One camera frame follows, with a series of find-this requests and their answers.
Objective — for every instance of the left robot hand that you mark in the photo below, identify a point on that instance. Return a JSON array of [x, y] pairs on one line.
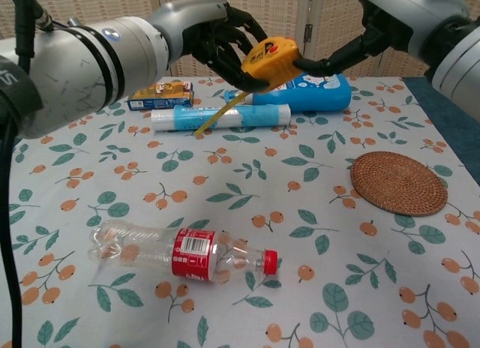
[[210, 36]]

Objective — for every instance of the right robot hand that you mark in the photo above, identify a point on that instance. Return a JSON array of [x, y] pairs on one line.
[[378, 29]]

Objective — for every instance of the yellow tape measure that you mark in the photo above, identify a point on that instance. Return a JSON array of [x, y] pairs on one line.
[[270, 61]]

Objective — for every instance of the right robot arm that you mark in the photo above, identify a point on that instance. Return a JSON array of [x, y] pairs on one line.
[[455, 51]]

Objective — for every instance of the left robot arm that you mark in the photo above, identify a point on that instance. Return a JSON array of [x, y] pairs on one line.
[[75, 74]]

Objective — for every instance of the blue and yellow carton box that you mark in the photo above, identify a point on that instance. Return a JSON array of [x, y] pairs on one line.
[[165, 95]]

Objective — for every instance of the woven folding screen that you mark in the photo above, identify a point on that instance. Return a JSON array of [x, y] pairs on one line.
[[292, 25]]

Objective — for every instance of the roll of plastic bags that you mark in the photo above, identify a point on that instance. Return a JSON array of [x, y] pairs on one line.
[[240, 116]]

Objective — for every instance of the blue detergent pump bottle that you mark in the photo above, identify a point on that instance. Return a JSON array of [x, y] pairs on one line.
[[318, 95]]

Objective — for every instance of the round woven rattan coaster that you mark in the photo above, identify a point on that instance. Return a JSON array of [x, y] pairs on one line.
[[399, 183]]

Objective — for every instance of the floral print tablecloth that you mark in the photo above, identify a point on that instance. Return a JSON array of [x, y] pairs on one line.
[[240, 213]]

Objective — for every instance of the clear plastic cola bottle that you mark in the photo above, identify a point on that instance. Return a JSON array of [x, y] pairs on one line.
[[187, 254]]

